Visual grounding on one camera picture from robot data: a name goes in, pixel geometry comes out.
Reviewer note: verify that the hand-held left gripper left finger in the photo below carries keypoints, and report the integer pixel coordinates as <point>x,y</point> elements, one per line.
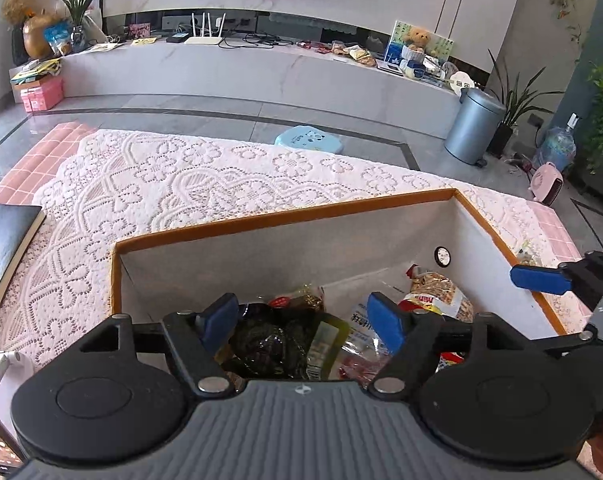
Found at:
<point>221,321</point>

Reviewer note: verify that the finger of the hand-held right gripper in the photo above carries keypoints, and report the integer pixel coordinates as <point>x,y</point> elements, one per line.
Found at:
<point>566,345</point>
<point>539,278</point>

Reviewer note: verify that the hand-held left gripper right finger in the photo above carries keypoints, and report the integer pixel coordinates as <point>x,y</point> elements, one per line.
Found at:
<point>385,321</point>

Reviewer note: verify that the clear red-print snack packet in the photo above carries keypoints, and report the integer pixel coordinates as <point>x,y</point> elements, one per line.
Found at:
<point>364,357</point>

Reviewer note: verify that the dark green snack packet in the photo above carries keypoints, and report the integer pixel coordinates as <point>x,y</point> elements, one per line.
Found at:
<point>271,342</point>

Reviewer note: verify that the red-label nut snack packet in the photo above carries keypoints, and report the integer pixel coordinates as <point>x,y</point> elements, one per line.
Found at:
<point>439,292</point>

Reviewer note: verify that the red yellow snack packet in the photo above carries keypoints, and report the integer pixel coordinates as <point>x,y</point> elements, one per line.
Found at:
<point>450,360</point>

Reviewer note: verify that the gold foil snack packet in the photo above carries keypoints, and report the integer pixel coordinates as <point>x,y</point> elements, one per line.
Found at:
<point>306,301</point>

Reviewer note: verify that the orange-rimmed fabric storage box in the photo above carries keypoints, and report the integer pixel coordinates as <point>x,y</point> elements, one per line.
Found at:
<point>291,245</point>

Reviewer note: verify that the colourful snack packet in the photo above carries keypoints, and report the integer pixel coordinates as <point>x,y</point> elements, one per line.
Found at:
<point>526,255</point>

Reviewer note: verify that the pink fan heater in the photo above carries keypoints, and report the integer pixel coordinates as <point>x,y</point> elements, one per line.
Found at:
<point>546,185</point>

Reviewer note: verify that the blue water jug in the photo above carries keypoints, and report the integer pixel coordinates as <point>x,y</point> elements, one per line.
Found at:
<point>557,147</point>

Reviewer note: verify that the grey-blue pedal trash can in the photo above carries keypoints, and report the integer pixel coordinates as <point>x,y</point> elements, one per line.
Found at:
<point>471,125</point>

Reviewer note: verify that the long-leaf potted plant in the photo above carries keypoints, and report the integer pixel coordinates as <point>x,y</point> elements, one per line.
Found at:
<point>519,100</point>

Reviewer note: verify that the light blue plastic stool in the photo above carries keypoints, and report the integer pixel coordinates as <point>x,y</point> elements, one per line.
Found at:
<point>306,139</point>

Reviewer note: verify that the white round gadget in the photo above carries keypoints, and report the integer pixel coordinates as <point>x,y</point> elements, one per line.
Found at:
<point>461,82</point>

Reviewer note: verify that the white phone stand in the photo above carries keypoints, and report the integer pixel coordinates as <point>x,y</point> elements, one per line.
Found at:
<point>1,370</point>

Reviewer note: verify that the black book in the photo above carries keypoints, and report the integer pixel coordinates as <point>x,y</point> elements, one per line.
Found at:
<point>3,255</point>

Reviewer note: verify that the white marble media console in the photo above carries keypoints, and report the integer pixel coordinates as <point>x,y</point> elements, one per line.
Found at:
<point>231,72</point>

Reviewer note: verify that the green printed picture board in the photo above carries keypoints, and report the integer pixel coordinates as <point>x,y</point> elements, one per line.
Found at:
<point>439,45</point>

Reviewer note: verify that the brown teddy bear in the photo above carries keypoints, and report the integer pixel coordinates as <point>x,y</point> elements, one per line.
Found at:
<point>416,40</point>

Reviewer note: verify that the pile of snack bags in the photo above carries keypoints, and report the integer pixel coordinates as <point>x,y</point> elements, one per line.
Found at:
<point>354,52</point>

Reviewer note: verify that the hanging vine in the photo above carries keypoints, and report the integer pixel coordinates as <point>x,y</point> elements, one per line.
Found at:
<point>561,0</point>

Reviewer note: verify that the white router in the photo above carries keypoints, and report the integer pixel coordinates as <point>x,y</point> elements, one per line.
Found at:
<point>204,39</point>

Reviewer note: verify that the pink box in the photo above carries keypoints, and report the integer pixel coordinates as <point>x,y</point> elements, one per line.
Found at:
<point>41,95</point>

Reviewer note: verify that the stack of yellow papers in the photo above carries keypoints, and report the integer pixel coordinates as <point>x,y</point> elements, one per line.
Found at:
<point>33,70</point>

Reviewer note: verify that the blue snack bag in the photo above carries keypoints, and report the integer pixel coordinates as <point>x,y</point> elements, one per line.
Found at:
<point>57,40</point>

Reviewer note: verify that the golden vase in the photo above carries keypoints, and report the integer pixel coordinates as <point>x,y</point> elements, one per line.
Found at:
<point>37,37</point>

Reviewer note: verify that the green plant in glass vase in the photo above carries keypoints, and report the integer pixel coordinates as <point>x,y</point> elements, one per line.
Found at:
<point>78,5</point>

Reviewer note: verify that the dried yellow flowers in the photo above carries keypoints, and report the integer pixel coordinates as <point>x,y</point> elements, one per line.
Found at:
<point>17,7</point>

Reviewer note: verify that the small picture frame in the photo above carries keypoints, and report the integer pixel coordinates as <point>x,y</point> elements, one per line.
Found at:
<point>140,31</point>

